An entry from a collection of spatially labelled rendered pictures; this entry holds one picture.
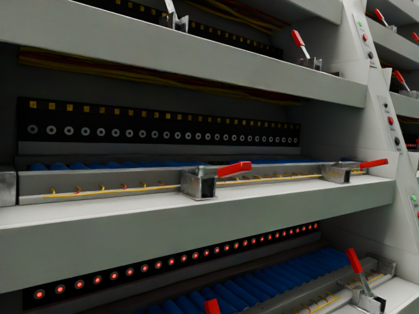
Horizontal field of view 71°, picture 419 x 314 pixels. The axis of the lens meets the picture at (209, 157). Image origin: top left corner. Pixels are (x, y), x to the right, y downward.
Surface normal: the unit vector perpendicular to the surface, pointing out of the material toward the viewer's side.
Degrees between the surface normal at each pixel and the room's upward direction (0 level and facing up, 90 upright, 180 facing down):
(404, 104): 113
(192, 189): 90
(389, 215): 90
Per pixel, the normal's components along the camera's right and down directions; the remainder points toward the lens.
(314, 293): 0.59, 0.13
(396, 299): 0.07, -0.99
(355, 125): -0.80, 0.00
